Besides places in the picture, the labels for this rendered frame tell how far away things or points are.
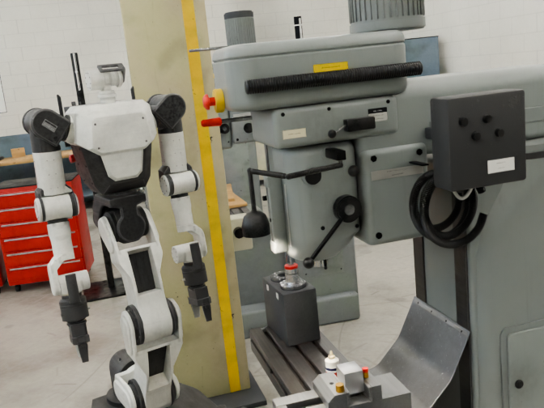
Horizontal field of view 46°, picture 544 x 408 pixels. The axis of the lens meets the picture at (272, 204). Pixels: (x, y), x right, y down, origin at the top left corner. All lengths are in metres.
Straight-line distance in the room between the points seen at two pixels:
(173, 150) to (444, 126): 1.14
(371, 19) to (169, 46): 1.81
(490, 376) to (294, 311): 0.66
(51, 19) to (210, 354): 7.77
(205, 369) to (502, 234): 2.30
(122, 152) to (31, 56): 8.51
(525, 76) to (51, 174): 1.47
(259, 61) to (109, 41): 9.15
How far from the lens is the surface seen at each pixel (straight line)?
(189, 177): 2.33
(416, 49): 9.00
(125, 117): 2.18
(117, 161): 2.19
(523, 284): 1.89
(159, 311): 2.25
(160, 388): 2.45
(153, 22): 3.36
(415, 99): 1.71
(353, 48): 1.61
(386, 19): 1.70
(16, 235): 6.32
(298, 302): 2.17
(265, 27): 11.04
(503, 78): 1.85
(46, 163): 2.19
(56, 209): 2.18
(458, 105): 1.47
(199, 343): 3.66
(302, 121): 1.58
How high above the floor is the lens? 1.83
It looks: 12 degrees down
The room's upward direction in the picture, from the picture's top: 6 degrees counter-clockwise
